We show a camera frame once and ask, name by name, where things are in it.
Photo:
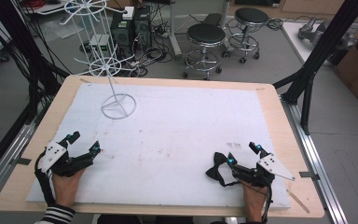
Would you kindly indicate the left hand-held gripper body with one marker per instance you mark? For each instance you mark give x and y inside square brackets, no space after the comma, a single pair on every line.
[74,162]

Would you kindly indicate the aluminium rail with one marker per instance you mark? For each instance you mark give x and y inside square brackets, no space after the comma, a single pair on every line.
[313,155]
[9,155]

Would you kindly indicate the black computer tower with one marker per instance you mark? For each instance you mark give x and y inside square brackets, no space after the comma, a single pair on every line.
[143,28]
[121,34]

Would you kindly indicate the small white box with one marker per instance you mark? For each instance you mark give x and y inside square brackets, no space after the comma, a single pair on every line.
[128,13]

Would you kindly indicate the white foam mat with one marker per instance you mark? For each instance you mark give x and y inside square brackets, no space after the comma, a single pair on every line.
[174,143]

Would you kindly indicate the person's left hand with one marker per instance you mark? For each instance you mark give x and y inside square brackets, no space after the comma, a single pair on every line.
[66,188]

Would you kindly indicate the white green box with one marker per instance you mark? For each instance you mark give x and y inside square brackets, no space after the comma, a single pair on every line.
[101,42]

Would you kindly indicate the black bow tie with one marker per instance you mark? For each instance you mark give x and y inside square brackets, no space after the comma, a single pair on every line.
[217,169]

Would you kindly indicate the black round stool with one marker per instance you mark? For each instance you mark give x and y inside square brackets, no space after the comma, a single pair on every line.
[251,16]
[205,34]

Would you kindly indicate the person's right hand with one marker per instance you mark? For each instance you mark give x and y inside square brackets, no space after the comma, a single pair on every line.
[254,202]

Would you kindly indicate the black metal frame stand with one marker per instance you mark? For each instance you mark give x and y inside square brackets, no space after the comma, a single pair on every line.
[21,46]
[320,53]

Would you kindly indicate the black tape strip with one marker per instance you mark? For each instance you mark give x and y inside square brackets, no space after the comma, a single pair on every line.
[309,175]
[23,161]

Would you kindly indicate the grey desk leg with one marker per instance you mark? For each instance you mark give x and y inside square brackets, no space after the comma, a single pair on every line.
[174,34]

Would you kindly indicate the grey machine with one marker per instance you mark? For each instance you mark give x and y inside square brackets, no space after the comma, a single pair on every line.
[318,32]

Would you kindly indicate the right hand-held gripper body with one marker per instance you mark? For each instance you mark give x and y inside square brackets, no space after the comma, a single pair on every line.
[272,166]

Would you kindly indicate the thin wooden stick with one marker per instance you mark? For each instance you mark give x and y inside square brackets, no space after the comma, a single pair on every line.
[298,201]

